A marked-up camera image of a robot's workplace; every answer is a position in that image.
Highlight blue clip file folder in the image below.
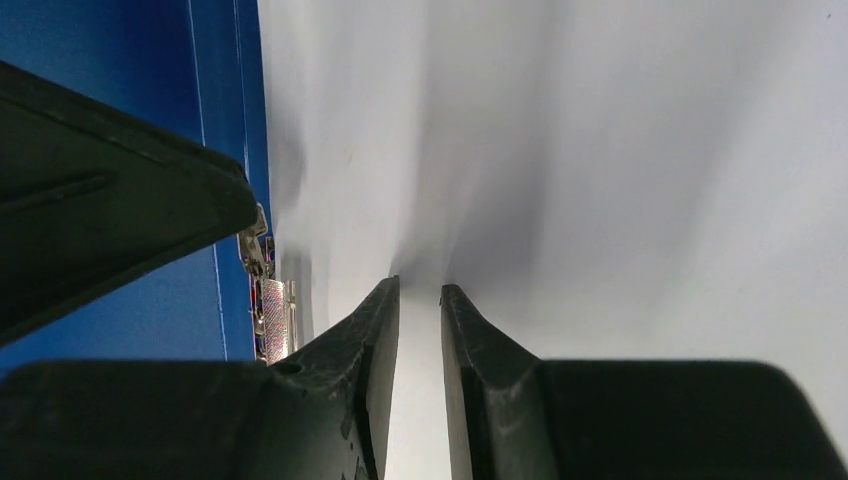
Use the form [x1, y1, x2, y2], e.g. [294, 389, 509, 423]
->
[1, 1, 270, 373]

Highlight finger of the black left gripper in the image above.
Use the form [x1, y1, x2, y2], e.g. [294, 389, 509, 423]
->
[1, 63, 257, 344]

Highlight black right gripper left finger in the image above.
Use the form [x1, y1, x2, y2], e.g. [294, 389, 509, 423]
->
[1, 276, 400, 479]

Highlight white paper stack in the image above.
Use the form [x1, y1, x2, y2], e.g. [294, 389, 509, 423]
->
[258, 1, 847, 479]

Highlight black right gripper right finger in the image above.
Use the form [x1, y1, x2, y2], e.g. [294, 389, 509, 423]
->
[440, 284, 847, 479]

